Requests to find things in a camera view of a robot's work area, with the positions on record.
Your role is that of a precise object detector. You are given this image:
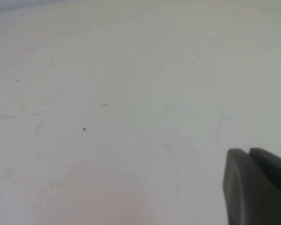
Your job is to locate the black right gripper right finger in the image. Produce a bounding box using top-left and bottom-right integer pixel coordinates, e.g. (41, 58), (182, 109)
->
(248, 147), (281, 191)

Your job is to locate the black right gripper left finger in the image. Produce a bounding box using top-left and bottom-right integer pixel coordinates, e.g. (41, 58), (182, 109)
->
(222, 148), (281, 225)

